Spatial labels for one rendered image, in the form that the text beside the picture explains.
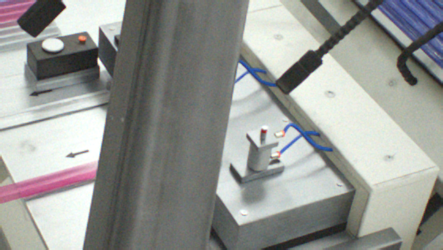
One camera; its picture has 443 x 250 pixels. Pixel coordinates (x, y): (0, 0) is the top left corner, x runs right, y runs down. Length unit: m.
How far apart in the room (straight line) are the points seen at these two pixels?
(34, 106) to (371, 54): 0.39
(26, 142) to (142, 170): 0.64
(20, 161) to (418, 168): 0.41
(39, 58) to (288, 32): 0.29
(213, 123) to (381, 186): 0.53
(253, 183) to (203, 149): 0.51
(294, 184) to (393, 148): 0.11
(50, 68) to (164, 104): 0.69
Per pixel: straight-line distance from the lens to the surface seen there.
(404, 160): 1.05
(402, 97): 1.13
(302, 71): 0.91
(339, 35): 0.91
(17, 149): 1.11
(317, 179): 1.03
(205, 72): 0.49
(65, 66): 1.17
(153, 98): 0.48
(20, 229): 3.49
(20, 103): 1.17
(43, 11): 0.98
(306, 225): 1.03
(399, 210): 1.06
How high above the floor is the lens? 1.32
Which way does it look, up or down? 9 degrees down
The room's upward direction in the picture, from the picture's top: 47 degrees clockwise
